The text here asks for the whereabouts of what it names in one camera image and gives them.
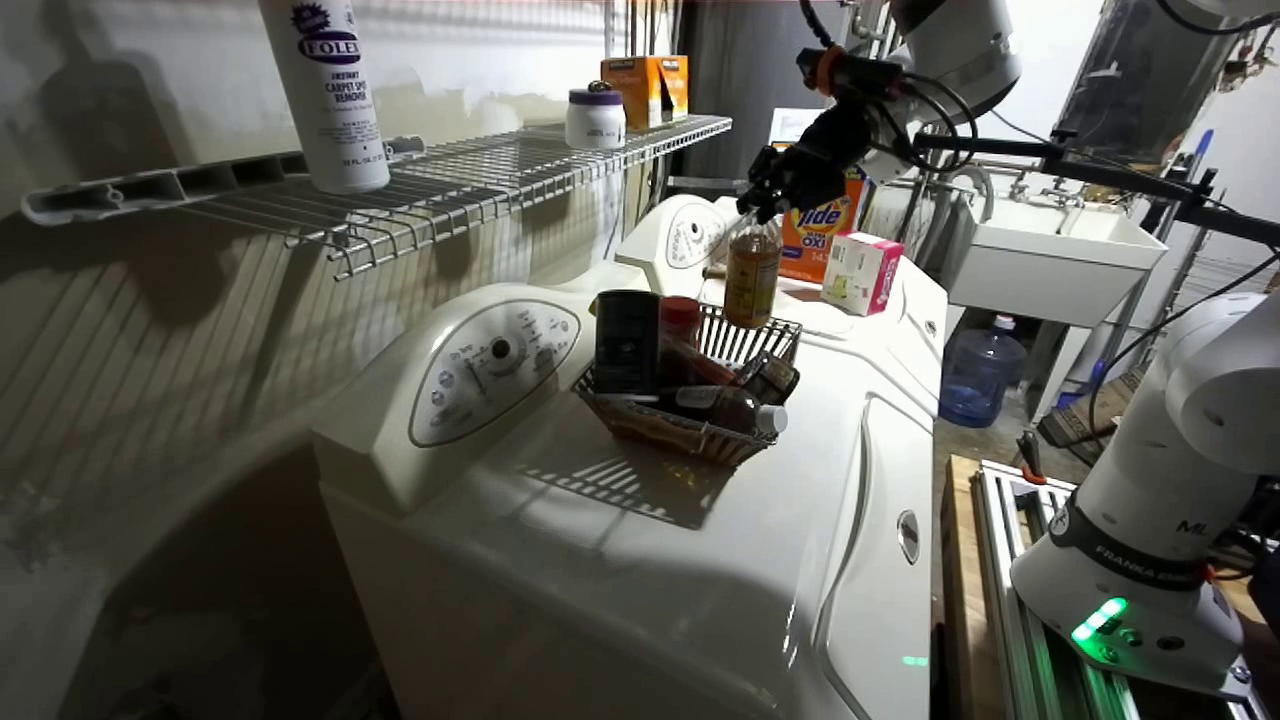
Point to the orange Tide detergent box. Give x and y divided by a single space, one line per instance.
819 251

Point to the orange and white carton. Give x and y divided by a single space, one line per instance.
628 95
673 83

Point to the white utility sink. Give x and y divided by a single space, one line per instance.
1054 265

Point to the tall white plastic bottle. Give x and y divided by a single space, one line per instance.
332 104

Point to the aluminium frame rail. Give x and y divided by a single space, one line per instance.
1026 627

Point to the white washing machine oval panel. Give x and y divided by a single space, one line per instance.
747 561

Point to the dark brown packet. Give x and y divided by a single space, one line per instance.
747 381

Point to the white jar purple lid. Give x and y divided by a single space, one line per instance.
596 123

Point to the red plastic bottle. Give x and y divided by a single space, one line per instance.
682 318

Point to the blue water jug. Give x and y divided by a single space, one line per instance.
982 374

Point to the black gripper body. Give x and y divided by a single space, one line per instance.
826 155

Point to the wooden board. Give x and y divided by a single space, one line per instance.
960 602

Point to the navy can white lid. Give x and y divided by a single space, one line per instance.
624 343

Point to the woven wicker basket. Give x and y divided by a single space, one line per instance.
684 439

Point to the amber vinegar bottle black cap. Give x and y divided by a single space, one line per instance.
750 281

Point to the black camera stand boom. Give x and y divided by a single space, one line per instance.
1067 161

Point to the pink and white box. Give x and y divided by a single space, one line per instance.
864 275

